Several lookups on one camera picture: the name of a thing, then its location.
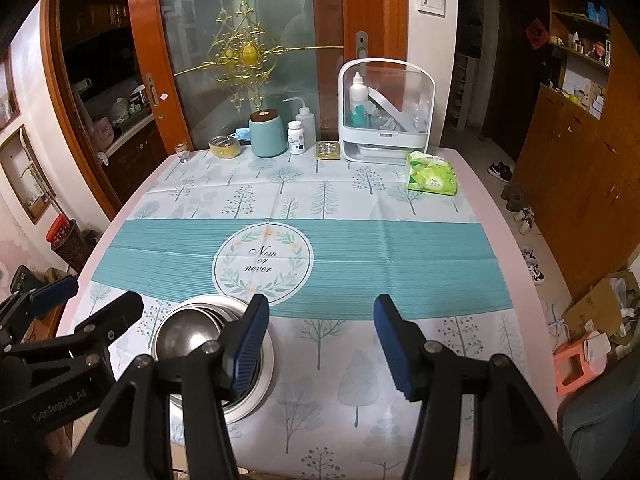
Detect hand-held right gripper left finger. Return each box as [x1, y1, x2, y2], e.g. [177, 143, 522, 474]
[87, 293, 271, 480]

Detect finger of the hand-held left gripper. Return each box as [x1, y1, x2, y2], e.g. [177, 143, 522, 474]
[0, 266, 80, 321]
[15, 290, 146, 372]

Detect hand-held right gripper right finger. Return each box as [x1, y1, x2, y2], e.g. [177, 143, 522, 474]
[374, 294, 566, 480]

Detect large steel bowl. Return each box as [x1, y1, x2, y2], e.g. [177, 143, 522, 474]
[151, 299, 266, 403]

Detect small steel bowl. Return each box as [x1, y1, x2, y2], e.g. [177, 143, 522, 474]
[154, 312, 226, 361]

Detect white round plate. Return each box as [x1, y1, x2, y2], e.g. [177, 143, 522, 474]
[149, 294, 277, 423]

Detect red-lid jar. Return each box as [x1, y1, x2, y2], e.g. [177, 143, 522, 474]
[46, 212, 91, 273]

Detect black and white sneaker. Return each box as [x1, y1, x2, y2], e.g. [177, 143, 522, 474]
[520, 246, 546, 286]

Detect green tissue pack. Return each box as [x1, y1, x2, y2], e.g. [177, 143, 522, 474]
[406, 151, 459, 196]

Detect pink plastic stool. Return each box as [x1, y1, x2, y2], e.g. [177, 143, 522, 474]
[552, 332, 613, 396]

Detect brown shoe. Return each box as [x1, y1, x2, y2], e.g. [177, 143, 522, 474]
[502, 182, 526, 211]

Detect yellow sponge pack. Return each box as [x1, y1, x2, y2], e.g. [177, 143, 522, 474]
[208, 135, 241, 158]

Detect white clear-lid storage box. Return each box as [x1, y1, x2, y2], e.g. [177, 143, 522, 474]
[337, 58, 436, 163]

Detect cardboard box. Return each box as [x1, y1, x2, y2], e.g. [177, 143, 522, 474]
[562, 270, 640, 346]

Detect white pill bottle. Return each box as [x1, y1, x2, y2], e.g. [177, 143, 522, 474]
[286, 120, 306, 155]

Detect teal canister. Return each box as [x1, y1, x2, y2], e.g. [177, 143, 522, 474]
[249, 109, 288, 157]

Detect clear squeeze bottle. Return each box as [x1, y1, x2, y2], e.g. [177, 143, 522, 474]
[282, 96, 317, 152]

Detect wooden cabinet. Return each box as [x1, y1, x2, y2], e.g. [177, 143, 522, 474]
[512, 82, 640, 301]

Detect white dropper bottle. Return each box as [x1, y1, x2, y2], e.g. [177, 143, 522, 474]
[349, 72, 370, 128]

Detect golden door ornament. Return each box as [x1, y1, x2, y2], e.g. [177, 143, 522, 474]
[172, 0, 346, 111]

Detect wood-framed glass door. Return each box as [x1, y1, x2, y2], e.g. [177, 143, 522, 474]
[125, 0, 408, 153]

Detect wooden picture frame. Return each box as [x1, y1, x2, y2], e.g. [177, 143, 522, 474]
[0, 125, 56, 225]

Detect red wall decoration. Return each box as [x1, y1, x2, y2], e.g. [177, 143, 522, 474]
[525, 17, 548, 51]

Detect wooden wall shelf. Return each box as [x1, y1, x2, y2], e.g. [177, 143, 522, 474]
[547, 0, 613, 121]

